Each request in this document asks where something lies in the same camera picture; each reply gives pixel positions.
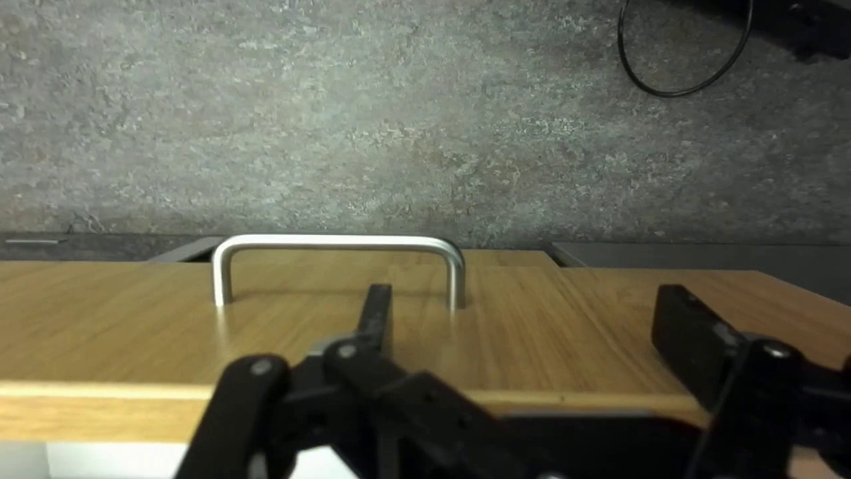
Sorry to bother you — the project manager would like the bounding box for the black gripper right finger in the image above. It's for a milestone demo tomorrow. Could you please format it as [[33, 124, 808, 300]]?
[[653, 285, 798, 414]]

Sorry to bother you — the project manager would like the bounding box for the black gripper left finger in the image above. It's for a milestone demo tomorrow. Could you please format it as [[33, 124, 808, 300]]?
[[308, 285, 395, 357]]

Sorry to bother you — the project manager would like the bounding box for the silver drawer handle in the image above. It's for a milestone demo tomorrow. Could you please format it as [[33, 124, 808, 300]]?
[[210, 235, 468, 312]]

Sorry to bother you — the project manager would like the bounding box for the wooden front white drawer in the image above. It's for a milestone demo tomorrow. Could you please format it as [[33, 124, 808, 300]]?
[[0, 249, 851, 479]]

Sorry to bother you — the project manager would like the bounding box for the black cable loop left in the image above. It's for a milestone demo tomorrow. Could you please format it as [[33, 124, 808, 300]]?
[[614, 0, 758, 100]]

